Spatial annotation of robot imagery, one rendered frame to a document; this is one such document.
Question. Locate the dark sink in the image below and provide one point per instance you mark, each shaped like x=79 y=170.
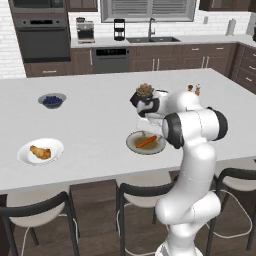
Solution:
x=153 y=39

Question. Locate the white plate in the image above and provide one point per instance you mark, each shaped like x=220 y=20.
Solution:
x=30 y=158

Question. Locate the brown side cupboards run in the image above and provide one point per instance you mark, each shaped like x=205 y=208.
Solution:
x=246 y=68

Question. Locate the silver coffee machine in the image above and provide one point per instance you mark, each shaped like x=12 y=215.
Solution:
x=85 y=32

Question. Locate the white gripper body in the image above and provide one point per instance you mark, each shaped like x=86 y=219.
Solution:
x=149 y=126

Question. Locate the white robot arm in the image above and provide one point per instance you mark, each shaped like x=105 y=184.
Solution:
x=196 y=166

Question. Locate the window with grey blinds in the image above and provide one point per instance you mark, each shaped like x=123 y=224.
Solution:
x=148 y=9

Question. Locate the white wall socket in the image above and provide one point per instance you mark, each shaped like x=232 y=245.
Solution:
x=205 y=20

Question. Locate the brown wall cupboard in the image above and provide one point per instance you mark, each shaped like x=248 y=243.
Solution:
x=226 y=4
x=81 y=4

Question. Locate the black white-seated stool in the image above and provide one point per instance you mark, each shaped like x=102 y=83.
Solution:
x=143 y=193
x=238 y=180
x=36 y=208

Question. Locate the dark wall oven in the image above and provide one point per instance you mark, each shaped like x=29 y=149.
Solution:
x=42 y=40

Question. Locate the brown base cupboards run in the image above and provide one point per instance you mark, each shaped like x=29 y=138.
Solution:
x=173 y=56

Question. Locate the blue bowl of blueberries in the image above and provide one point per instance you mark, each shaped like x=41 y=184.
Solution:
x=52 y=100

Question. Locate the grey brown-centred plate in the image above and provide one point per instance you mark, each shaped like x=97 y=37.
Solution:
x=146 y=149

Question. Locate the dark microwave oven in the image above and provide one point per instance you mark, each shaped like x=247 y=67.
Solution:
x=36 y=4

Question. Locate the grey dishwasher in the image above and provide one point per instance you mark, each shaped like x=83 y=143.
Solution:
x=110 y=61

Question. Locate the grey tap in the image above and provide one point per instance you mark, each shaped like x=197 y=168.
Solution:
x=151 y=28

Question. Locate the orange carrot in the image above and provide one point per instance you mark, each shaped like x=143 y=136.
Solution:
x=146 y=142

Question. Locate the black countertop appliance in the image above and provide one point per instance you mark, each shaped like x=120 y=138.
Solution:
x=119 y=30

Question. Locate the fried chicken drumstick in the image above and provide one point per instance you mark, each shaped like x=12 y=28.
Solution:
x=41 y=152

